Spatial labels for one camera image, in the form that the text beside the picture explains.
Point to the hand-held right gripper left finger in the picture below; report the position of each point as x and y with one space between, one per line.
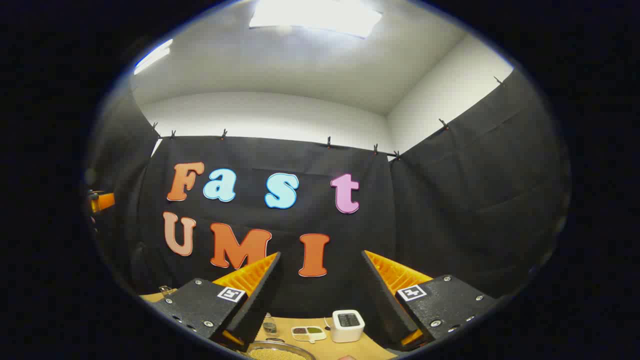
257 305

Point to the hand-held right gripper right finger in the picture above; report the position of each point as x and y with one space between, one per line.
382 305

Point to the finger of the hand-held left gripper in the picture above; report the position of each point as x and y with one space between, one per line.
104 201

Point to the steel pot with soybeans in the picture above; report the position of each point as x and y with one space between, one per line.
277 354

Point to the clear plastic water bottle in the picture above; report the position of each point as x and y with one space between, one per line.
270 327

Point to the white toaster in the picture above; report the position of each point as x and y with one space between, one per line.
347 330

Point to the white divided dish of beans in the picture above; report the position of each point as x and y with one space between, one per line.
307 331

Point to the clear glass jar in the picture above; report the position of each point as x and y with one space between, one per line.
165 289

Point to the black backdrop cloth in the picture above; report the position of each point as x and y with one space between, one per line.
450 210

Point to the row of black cloth clips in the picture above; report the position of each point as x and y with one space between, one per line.
224 133

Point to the small ceiling light panel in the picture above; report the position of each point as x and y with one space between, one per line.
152 56

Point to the large ceiling light panel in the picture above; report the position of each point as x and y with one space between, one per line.
315 15

